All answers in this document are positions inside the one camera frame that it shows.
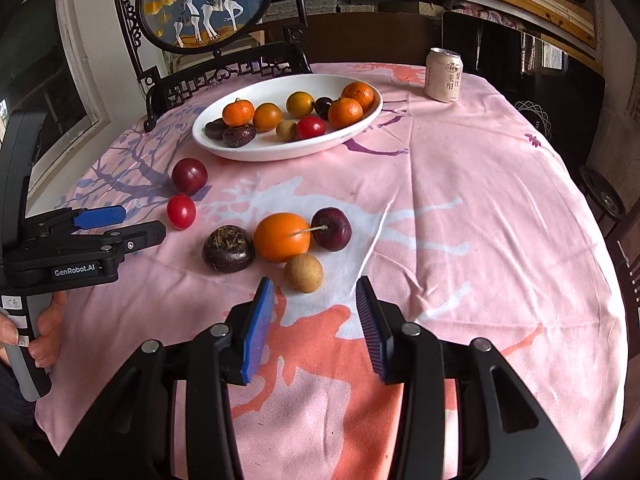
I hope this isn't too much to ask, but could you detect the red cherry tomato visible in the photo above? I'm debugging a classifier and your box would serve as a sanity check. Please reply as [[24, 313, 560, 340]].
[[166, 194, 196, 230], [296, 116, 326, 140]]

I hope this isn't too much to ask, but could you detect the tan longan fruit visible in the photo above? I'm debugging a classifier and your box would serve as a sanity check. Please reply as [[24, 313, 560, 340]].
[[276, 119, 297, 142], [284, 254, 324, 294]]

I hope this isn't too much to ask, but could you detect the dark red plum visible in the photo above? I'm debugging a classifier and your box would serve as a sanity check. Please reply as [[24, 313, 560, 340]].
[[171, 157, 208, 196]]

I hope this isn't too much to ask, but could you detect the dark brown water chestnut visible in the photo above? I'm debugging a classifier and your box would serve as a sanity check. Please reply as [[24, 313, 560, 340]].
[[222, 124, 257, 148]]

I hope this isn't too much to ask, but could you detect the orange mandarin with stem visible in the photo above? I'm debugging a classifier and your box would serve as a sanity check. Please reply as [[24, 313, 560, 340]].
[[222, 99, 255, 127]]

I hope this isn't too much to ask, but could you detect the yellow-orange round fruit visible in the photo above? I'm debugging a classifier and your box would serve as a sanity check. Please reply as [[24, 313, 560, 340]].
[[285, 91, 314, 119]]

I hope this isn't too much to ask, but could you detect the dark cherry with stem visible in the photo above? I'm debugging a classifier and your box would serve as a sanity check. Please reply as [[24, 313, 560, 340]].
[[314, 96, 333, 122]]

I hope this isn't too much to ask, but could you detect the person's left hand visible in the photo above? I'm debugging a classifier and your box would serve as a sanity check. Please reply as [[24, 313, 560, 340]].
[[1, 292, 67, 367]]

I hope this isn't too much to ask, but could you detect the orange kumquat on table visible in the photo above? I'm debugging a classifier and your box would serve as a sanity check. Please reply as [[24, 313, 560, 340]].
[[253, 212, 311, 263]]

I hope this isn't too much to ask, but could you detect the water chestnut in plate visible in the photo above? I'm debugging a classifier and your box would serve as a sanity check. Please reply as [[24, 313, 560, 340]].
[[204, 118, 229, 140]]

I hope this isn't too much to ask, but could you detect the pink floral tablecloth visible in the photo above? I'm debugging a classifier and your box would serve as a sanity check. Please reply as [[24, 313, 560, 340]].
[[36, 64, 628, 479]]

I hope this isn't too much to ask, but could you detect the dark carved wooden chair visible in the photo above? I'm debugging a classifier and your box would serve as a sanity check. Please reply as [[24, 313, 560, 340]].
[[140, 41, 311, 132]]

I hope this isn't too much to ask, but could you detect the white oval plate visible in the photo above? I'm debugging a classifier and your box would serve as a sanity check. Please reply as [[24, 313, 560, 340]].
[[192, 74, 383, 162]]

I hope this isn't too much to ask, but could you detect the small orange in plate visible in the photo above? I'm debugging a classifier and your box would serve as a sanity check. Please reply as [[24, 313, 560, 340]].
[[253, 102, 282, 132]]

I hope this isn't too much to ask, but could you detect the mandarin in plate front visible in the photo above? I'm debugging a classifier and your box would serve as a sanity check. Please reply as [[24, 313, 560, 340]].
[[328, 98, 363, 129]]

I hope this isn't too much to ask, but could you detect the mandarin in plate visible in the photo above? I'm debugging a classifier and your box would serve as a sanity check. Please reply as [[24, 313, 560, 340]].
[[328, 98, 363, 129], [341, 81, 376, 112]]

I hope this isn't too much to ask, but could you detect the mandarin in plate rear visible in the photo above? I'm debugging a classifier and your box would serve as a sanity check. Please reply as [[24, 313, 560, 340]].
[[341, 81, 376, 112]]

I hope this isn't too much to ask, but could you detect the round dark stool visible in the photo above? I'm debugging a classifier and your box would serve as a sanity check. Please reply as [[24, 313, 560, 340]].
[[578, 166, 626, 222]]

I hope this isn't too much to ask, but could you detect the pale pink drink can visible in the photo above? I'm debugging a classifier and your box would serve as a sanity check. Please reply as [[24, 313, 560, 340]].
[[424, 48, 463, 103]]

